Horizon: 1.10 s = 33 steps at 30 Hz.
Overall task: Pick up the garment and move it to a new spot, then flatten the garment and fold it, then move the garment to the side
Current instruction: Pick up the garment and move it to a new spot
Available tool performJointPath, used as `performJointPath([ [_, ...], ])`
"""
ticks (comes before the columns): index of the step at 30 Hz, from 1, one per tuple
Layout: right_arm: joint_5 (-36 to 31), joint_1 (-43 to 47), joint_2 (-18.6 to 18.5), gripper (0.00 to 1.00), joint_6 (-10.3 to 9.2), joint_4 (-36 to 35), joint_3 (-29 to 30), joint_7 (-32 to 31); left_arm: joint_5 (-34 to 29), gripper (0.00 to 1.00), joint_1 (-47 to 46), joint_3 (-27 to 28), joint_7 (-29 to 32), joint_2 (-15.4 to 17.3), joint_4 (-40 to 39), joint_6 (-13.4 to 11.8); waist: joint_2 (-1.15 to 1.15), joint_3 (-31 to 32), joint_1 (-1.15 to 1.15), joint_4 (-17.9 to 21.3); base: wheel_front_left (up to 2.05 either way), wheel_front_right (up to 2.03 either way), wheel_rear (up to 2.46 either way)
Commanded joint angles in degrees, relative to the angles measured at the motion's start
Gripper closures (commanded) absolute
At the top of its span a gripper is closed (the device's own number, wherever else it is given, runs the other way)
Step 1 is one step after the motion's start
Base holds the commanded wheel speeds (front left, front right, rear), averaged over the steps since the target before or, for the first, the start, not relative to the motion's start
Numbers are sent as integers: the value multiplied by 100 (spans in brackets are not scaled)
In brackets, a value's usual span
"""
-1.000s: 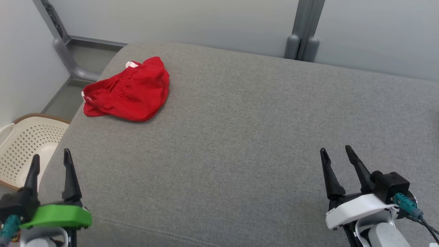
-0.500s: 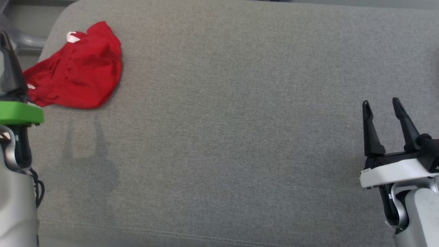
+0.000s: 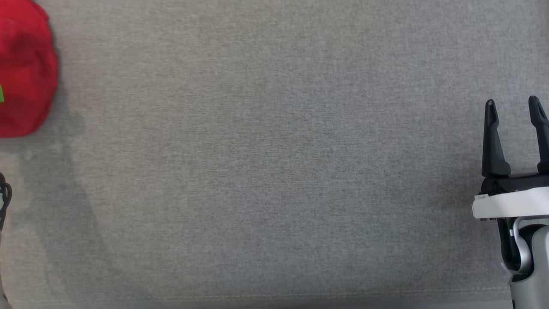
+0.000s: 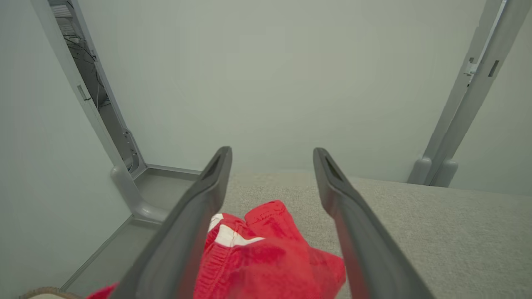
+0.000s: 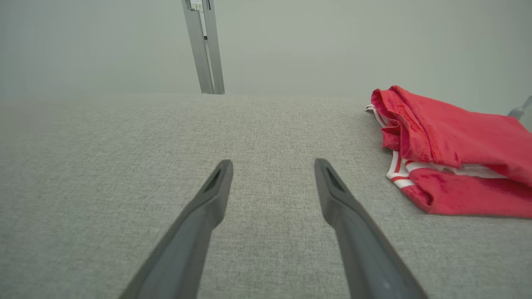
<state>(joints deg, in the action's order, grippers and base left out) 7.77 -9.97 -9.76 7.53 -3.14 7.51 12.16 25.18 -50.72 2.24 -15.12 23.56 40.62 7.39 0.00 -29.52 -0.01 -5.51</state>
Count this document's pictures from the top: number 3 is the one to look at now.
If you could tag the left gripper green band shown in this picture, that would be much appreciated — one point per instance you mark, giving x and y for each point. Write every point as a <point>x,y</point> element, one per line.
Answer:
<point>1,94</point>

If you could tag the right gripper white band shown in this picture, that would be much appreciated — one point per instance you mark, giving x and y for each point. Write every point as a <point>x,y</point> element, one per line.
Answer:
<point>514,201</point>

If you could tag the red shorts white stripe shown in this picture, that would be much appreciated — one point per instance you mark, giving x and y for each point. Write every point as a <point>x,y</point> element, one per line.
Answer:
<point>25,64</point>

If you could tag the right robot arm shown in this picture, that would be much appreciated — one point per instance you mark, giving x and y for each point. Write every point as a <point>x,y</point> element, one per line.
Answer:
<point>538,266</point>

